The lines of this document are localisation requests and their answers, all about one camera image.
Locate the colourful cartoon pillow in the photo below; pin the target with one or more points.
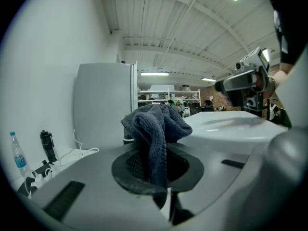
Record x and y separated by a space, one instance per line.
175 103

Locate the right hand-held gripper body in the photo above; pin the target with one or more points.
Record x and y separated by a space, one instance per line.
261 66

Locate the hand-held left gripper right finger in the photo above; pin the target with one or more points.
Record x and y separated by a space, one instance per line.
211 189

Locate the white shelving rack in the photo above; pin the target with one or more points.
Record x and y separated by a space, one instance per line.
168 92

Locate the small black tumbler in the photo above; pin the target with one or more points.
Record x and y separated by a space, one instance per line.
49 147

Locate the black power adapter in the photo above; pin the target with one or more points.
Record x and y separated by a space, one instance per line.
42 168

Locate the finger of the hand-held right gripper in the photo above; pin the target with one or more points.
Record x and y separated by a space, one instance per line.
238 80

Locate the clear plastic water bottle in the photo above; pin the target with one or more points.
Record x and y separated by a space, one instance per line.
20 157

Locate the black smartphone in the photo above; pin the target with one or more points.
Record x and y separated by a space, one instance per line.
26 186

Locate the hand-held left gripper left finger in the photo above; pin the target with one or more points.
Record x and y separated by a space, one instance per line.
108 206

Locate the person's right forearm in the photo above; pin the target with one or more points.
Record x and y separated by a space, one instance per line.
281 77

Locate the dark blue cloth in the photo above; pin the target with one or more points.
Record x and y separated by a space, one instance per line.
154 129

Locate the person's black clothes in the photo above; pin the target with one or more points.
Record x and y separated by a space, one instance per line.
293 20

